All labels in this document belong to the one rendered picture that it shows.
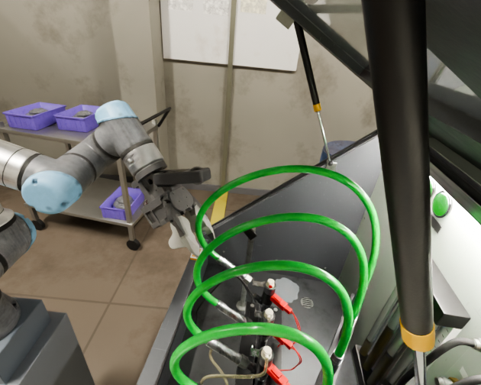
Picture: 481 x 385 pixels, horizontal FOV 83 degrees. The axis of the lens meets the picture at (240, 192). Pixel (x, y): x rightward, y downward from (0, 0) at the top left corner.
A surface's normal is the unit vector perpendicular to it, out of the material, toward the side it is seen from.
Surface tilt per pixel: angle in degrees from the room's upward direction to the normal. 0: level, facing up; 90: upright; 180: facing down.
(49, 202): 90
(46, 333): 0
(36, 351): 0
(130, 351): 0
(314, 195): 90
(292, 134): 90
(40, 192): 90
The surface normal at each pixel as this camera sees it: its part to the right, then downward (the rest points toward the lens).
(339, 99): -0.04, 0.51
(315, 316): 0.08, -0.85
